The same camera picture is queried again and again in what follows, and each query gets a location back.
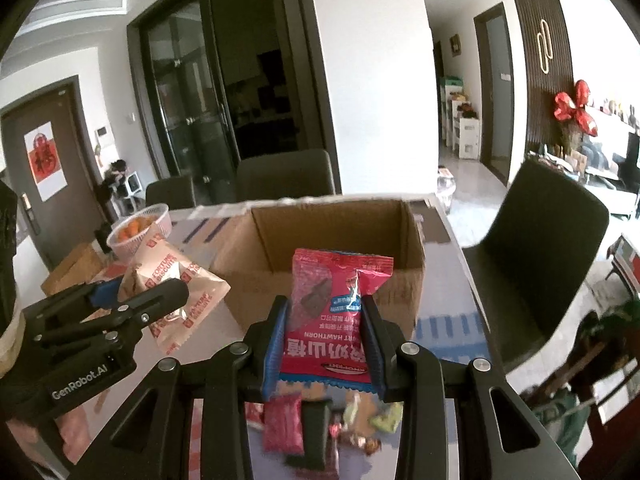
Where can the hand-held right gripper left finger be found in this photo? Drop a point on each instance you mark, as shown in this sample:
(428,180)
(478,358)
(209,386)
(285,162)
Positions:
(274,360)

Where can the brown entrance door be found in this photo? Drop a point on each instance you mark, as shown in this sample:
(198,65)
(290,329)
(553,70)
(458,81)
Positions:
(70,135)

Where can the white wall intercom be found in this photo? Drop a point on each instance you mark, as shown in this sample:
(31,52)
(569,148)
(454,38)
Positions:
(103,133)

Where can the pile of oranges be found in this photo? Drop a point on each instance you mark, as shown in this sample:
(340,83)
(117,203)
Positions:
(131,229)

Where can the gold wall ornament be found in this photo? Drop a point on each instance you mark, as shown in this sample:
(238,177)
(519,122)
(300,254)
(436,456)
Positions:
(544,45)

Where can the green potted plant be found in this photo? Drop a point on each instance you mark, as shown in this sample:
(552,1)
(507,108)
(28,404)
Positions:
(617,320)

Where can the black snack packet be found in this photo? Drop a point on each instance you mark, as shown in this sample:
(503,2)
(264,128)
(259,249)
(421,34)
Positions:
(315,435)

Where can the white hallway shelf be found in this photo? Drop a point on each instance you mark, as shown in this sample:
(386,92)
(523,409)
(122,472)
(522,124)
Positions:
(465,132)

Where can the small picture frame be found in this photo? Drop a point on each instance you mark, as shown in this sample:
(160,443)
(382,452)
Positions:
(455,45)

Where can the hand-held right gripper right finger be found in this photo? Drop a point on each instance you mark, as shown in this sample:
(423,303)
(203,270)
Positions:
(374,355)

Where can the small white shelf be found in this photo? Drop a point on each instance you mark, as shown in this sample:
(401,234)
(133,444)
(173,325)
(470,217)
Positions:
(132,187)

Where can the small brown candy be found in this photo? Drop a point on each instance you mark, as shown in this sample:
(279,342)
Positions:
(360,442)

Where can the cardboard box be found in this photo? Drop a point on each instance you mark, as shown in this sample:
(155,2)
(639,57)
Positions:
(250,280)

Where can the small dark red snack packet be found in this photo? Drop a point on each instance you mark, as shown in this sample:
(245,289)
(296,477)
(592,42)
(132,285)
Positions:
(282,422)

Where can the black plush figure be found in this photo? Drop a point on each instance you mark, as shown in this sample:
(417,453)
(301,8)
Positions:
(115,172)

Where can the dark glass sliding door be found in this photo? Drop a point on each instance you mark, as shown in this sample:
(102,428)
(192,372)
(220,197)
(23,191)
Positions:
(210,85)

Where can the dark dining chair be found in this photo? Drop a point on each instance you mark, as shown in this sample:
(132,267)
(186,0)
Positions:
(540,260)
(285,175)
(170,192)

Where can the patterned tablecloth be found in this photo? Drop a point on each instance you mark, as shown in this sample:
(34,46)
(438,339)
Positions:
(210,340)

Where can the red and white door poster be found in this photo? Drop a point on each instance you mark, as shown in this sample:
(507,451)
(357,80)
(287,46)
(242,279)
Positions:
(45,160)

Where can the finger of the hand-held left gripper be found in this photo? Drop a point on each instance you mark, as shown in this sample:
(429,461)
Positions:
(106,292)
(150,301)

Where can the white low cabinet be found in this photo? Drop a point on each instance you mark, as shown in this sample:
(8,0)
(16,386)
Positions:
(627,260)

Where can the dark slatted wall panel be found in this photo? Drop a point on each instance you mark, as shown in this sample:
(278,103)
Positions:
(525,100)

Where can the beige biscuit packet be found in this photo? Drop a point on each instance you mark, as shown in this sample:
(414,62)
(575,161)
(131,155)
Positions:
(165,260)

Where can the dark interior door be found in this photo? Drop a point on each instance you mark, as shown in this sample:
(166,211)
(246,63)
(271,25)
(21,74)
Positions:
(495,95)

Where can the white basket of oranges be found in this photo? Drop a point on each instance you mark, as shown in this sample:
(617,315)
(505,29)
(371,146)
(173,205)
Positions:
(150,217)

